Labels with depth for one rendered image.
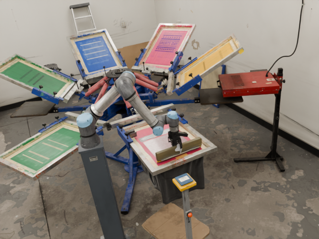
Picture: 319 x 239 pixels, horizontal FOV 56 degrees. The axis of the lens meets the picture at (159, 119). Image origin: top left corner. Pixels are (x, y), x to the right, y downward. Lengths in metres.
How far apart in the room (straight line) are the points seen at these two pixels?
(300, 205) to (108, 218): 1.95
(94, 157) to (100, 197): 0.39
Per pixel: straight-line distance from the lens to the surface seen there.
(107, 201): 2.61
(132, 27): 6.94
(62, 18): 6.54
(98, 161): 2.37
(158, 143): 2.66
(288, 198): 3.57
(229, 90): 3.23
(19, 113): 3.93
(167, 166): 2.32
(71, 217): 3.60
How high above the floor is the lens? 2.39
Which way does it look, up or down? 28 degrees down
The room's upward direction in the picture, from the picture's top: 7 degrees counter-clockwise
